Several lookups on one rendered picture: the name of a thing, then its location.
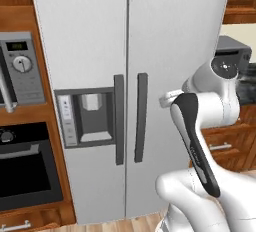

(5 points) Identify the silver drawer handle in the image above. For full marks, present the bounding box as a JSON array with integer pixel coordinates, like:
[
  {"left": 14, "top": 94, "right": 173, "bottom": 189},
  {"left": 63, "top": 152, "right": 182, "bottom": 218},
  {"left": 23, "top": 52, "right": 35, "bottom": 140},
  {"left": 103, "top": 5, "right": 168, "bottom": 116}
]
[
  {"left": 0, "top": 219, "right": 33, "bottom": 232},
  {"left": 208, "top": 142, "right": 233, "bottom": 152}
]

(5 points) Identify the dark grey fridge door handle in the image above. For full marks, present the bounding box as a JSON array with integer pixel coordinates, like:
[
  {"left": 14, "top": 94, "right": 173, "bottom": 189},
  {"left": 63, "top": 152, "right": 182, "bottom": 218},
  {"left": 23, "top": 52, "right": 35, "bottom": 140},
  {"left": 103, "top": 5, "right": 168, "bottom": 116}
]
[
  {"left": 133, "top": 72, "right": 149, "bottom": 164},
  {"left": 113, "top": 74, "right": 126, "bottom": 166}
]

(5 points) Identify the grey water dispenser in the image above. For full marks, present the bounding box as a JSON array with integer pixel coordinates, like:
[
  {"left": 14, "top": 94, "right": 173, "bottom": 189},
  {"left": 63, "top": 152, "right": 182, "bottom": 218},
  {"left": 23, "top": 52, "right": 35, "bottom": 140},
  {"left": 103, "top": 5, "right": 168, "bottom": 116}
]
[{"left": 53, "top": 87, "right": 117, "bottom": 150}]

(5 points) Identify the silver microwave handle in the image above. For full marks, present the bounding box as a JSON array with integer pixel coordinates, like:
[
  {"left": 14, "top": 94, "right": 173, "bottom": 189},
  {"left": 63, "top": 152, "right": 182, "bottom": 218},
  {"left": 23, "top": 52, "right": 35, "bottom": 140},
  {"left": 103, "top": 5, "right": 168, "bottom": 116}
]
[{"left": 0, "top": 70, "right": 18, "bottom": 114}]

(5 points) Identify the grey oven handle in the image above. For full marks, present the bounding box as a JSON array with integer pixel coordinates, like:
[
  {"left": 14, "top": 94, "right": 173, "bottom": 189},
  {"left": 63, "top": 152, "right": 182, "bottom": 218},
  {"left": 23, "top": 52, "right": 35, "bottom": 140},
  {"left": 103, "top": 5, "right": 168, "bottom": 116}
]
[{"left": 0, "top": 143, "right": 41, "bottom": 161}]

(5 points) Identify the silver microwave oven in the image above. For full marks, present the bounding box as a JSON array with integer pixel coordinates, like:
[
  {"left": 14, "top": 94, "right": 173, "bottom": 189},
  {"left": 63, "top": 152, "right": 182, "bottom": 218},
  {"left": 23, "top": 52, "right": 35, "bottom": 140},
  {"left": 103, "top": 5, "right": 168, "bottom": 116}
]
[{"left": 0, "top": 31, "right": 47, "bottom": 114}]

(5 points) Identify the grey toaster oven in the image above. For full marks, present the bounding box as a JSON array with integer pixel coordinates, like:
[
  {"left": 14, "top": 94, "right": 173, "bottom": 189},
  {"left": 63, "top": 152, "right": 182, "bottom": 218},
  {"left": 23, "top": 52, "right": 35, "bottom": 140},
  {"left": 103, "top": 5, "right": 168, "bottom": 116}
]
[{"left": 214, "top": 35, "right": 256, "bottom": 108}]

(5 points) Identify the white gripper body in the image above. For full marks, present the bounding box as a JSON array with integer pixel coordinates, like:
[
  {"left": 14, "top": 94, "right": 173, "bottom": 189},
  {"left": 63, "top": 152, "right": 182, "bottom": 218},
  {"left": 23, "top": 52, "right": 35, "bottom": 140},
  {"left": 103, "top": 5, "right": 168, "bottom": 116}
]
[{"left": 158, "top": 89, "right": 185, "bottom": 108}]

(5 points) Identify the plain white fridge door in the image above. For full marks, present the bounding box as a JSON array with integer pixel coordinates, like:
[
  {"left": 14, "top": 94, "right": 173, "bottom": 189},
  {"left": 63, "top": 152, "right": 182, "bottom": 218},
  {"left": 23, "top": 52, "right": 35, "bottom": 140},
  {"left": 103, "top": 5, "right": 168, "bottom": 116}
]
[{"left": 125, "top": 0, "right": 234, "bottom": 219}]

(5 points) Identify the wooden drawer front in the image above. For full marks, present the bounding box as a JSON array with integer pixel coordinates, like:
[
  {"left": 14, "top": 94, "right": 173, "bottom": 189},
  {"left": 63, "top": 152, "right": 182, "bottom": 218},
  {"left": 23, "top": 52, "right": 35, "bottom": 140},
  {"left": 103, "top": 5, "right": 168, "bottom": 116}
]
[
  {"left": 199, "top": 103, "right": 256, "bottom": 174},
  {"left": 0, "top": 204, "right": 77, "bottom": 232}
]

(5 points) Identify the black built-in oven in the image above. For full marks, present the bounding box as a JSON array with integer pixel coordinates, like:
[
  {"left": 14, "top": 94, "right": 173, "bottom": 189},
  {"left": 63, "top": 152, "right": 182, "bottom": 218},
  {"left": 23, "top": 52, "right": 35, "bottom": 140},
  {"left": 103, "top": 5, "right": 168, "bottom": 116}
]
[{"left": 0, "top": 121, "right": 65, "bottom": 212}]

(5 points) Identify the white fridge door with dispenser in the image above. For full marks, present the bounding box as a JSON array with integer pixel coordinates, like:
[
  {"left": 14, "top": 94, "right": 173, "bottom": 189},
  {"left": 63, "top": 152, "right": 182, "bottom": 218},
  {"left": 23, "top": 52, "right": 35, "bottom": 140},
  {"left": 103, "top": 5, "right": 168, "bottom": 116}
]
[{"left": 28, "top": 0, "right": 130, "bottom": 226}]

